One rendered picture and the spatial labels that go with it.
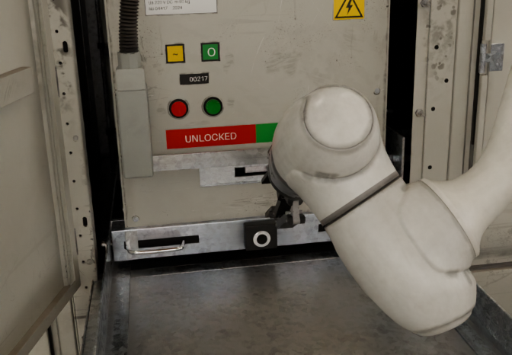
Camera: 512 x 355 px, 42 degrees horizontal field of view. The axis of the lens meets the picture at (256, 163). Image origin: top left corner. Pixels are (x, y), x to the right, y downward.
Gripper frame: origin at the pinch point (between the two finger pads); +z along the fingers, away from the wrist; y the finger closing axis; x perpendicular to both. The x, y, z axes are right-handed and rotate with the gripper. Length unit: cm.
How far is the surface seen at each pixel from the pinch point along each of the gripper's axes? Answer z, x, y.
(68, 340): 25.5, -36.4, 19.3
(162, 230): 18.9, -18.0, 1.7
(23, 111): -1.8, -37.7, -15.6
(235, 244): 21.0, -4.7, 5.4
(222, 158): 9.5, -6.9, -8.7
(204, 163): 9.9, -10.0, -8.1
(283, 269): 17.3, 3.1, 10.9
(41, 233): 8.9, -37.5, 1.8
